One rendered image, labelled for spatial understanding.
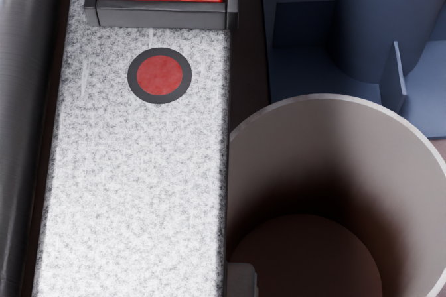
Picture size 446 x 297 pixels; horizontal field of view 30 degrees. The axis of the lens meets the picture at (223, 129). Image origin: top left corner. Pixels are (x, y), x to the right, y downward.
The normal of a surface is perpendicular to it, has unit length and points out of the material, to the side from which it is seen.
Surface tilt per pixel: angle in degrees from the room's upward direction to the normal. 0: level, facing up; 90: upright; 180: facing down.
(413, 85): 0
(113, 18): 90
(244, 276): 0
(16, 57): 22
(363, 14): 90
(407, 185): 87
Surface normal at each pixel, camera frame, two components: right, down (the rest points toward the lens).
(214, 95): 0.00, -0.43
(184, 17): -0.03, 0.90
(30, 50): 0.65, -0.31
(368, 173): -0.60, 0.70
